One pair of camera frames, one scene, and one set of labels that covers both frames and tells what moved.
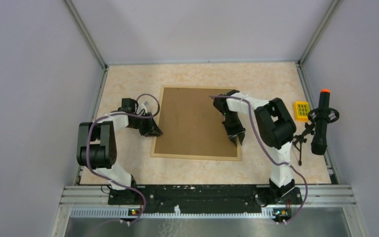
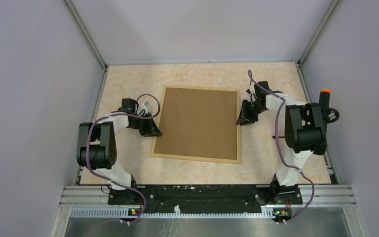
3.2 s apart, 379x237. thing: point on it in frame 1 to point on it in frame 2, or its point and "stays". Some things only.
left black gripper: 152,130 stays
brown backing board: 192,125 stays
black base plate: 203,198 stays
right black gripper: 240,132 to 245,118
